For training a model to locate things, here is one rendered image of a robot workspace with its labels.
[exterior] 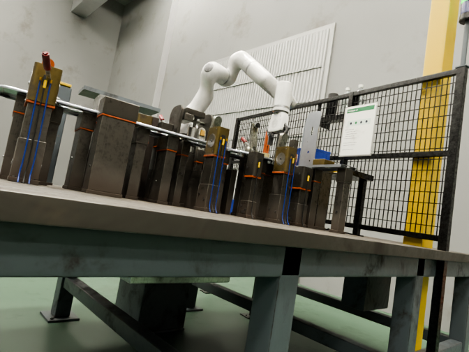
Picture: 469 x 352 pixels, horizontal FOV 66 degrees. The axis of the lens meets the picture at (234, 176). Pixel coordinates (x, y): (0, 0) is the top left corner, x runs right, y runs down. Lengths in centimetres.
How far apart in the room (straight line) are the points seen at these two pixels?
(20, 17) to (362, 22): 812
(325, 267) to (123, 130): 80
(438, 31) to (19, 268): 207
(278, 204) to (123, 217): 109
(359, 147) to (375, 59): 249
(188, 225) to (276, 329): 41
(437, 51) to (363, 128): 52
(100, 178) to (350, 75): 377
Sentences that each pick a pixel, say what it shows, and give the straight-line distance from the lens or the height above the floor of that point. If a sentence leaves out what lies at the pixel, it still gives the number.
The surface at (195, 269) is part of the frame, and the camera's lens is 73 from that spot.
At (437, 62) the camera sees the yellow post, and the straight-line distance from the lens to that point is 214.
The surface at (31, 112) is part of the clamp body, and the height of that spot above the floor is 91.
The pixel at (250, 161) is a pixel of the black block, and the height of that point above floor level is 95.
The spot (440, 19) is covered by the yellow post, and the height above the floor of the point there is 185.
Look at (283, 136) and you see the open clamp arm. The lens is 169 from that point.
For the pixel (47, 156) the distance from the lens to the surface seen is 144.
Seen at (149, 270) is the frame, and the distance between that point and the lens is 67.
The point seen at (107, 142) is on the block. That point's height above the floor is 88.
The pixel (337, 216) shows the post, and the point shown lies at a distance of 164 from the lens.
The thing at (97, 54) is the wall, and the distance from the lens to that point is 1099.
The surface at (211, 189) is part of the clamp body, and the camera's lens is 142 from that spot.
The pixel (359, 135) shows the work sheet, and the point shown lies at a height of 127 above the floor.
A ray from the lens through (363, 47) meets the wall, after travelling 472.
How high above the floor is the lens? 72
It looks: 6 degrees up
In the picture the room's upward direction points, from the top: 9 degrees clockwise
